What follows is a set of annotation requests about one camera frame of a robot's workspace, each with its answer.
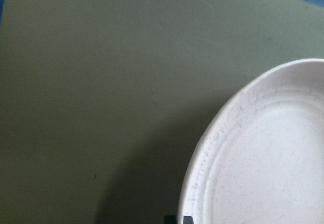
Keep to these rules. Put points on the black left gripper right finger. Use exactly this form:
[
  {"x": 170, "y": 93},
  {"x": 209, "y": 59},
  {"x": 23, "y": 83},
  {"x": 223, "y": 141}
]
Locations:
[{"x": 187, "y": 220}]

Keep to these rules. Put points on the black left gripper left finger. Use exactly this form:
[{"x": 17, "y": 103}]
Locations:
[{"x": 170, "y": 219}]

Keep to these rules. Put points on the pink plate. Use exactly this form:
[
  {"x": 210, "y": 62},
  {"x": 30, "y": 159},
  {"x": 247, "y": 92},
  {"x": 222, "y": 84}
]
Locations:
[{"x": 260, "y": 160}]

